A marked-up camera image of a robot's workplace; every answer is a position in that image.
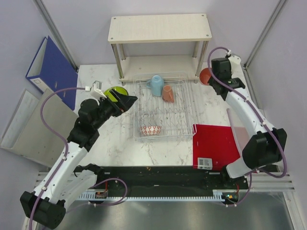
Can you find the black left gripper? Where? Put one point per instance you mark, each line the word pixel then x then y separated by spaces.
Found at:
pixel 124 103

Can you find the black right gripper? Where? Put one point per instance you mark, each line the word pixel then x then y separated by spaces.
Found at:
pixel 210 81

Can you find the green plastic plate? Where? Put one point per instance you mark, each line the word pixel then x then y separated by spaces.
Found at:
pixel 118 89

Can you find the pink plastic tumbler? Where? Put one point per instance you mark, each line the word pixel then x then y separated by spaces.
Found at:
pixel 204 77

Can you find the orange dotted mug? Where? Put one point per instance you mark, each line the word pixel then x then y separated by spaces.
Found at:
pixel 167 94

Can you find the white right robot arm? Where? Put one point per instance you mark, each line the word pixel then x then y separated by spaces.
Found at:
pixel 266 143

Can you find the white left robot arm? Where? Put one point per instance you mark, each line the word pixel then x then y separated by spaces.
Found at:
pixel 48 203

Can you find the blue ceramic mug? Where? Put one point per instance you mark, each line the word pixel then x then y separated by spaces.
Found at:
pixel 156 84

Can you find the red patterned bowl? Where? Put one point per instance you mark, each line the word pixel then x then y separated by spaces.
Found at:
pixel 150 130

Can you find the light wooden two-tier shelf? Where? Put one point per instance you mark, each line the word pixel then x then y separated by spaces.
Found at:
pixel 151 29

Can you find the clear plastic sheet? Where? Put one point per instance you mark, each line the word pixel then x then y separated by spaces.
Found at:
pixel 239 134

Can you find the grey folder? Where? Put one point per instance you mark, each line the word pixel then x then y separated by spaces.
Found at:
pixel 26 134

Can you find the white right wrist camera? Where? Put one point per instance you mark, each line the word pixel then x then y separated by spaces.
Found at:
pixel 235 61

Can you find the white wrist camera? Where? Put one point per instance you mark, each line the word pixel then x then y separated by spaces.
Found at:
pixel 235 61
pixel 97 89

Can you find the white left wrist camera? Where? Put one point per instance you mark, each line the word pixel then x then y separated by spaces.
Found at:
pixel 97 89

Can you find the white wire dish rack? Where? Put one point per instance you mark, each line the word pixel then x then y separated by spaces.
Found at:
pixel 176 119

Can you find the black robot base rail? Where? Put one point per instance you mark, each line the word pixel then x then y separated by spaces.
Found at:
pixel 162 180

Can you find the blue ring binder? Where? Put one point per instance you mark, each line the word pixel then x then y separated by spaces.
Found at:
pixel 50 69

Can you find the white slotted cable duct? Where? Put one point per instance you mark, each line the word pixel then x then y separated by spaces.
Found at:
pixel 92 195

